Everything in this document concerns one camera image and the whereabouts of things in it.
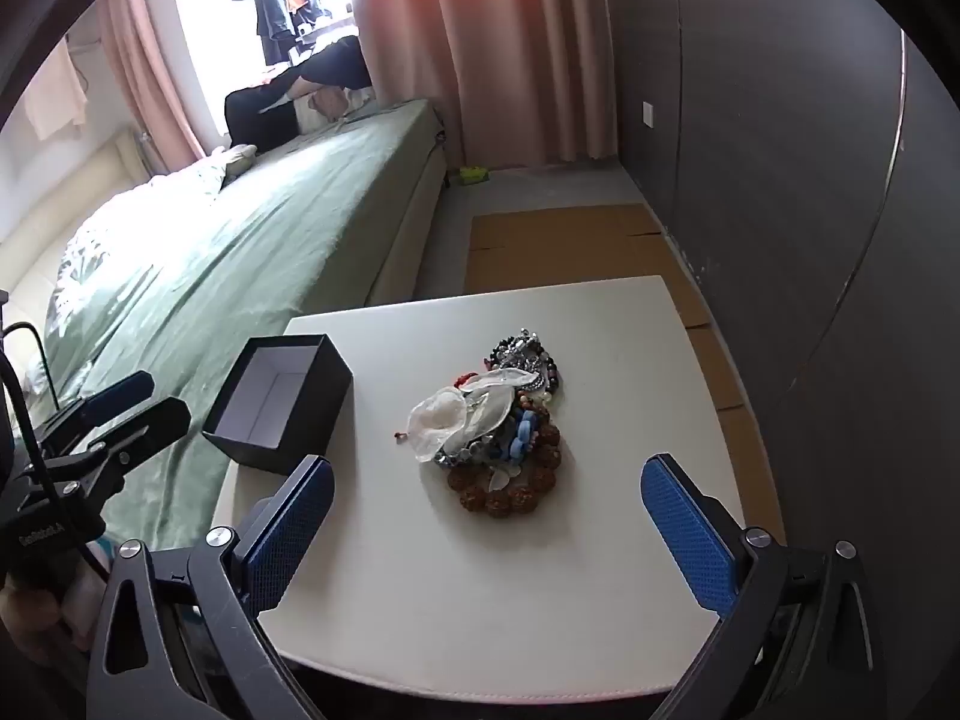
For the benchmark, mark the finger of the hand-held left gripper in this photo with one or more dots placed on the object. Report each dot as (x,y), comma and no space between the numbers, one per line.
(154,420)
(112,394)

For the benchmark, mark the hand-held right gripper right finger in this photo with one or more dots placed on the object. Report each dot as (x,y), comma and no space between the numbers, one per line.
(690,532)

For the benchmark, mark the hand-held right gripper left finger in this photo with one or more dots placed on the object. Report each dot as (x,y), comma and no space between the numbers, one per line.
(300,525)

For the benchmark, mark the black jewelry box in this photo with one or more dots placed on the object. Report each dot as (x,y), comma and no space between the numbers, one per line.
(251,451)

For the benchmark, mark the translucent white plastic pouch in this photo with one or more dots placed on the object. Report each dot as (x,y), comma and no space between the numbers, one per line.
(442,416)

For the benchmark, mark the person's left hand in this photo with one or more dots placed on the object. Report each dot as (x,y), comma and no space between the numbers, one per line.
(34,626)

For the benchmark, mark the crumpled green quilt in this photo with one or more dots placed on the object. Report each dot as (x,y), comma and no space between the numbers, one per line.
(127,255)

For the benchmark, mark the bed with green sheet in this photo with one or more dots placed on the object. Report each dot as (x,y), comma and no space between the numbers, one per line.
(300,202)

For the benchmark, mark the beige pillow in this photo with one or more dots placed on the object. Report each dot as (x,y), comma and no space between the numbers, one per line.
(240,159)

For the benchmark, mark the hanging white garment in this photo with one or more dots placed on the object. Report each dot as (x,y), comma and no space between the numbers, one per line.
(52,97)

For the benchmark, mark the narrow pink curtain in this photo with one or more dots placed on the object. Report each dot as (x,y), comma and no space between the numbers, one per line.
(142,90)

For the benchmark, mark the flattened cardboard sheet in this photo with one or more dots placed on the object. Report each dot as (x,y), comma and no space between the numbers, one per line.
(555,240)

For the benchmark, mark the beige cloth bundle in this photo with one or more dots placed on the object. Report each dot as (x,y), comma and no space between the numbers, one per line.
(330,101)

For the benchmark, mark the dark grey wardrobe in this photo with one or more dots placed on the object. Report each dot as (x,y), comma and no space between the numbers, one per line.
(787,165)

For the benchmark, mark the small green box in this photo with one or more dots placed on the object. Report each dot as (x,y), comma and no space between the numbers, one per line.
(472,175)

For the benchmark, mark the black garment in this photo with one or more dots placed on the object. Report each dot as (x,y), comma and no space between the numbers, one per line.
(337,64)

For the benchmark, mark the hanging dark clothes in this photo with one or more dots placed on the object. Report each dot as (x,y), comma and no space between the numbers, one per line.
(270,15)

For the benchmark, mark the wide pink curtain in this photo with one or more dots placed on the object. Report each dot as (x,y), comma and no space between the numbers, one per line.
(487,52)

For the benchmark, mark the white wall outlet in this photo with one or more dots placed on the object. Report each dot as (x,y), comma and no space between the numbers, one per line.
(649,114)

